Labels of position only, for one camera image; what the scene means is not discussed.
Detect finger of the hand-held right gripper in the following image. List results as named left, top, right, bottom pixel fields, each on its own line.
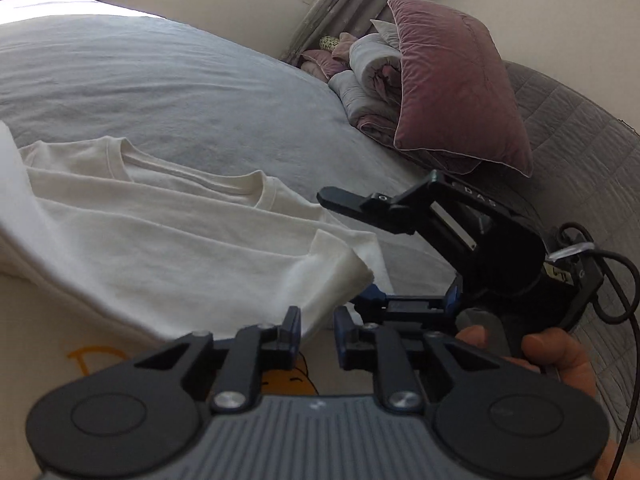
left=316, top=169, right=447, bottom=236
left=349, top=276, right=464, bottom=335

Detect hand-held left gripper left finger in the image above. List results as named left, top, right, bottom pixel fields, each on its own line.
left=131, top=305, right=303, bottom=415

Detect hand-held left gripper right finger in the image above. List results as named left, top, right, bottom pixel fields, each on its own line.
left=334, top=305, right=502, bottom=415

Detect white printed t-shirt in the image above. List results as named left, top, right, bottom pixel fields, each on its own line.
left=0, top=120, right=391, bottom=411

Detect person's right hand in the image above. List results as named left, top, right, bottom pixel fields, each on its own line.
left=455, top=325, right=599, bottom=402

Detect small pink cushion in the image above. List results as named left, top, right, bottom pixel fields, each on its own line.
left=299, top=32, right=362, bottom=82

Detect grey quilted headboard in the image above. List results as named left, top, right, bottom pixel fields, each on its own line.
left=477, top=60, right=640, bottom=413

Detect folded grey quilt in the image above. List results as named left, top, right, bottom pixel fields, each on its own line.
left=327, top=19, right=481, bottom=176

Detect pink velvet pillow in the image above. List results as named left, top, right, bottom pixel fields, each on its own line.
left=387, top=0, right=533, bottom=178

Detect grey bed sheet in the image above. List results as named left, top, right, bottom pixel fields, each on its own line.
left=0, top=0, right=501, bottom=321

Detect black cable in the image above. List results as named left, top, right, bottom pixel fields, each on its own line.
left=554, top=222, right=640, bottom=480

